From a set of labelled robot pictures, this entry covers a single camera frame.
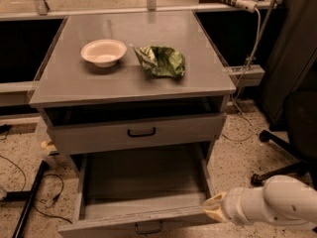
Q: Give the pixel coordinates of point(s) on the yellowish foam gripper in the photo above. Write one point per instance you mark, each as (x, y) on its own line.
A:
(232, 204)

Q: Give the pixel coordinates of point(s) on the grey drawer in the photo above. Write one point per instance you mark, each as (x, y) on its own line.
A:
(124, 135)
(140, 192)

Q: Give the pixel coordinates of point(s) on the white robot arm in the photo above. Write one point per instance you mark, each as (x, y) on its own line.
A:
(281, 201)

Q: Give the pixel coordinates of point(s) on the grey drawer cabinet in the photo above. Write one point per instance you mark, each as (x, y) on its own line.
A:
(72, 91)

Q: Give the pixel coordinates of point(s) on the grey top drawer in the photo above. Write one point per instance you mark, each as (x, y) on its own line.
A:
(124, 135)

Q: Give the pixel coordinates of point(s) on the black office chair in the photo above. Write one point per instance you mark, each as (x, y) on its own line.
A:
(300, 113)

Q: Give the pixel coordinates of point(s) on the green chip bag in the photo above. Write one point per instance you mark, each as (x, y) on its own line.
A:
(161, 61)

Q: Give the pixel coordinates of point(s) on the white bowl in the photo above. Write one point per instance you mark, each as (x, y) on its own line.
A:
(103, 53)

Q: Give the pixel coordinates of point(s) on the black metal floor bar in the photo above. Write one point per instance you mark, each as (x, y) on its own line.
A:
(19, 230)

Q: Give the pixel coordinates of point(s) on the metal pole with bracket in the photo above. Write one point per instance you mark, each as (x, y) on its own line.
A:
(237, 76)

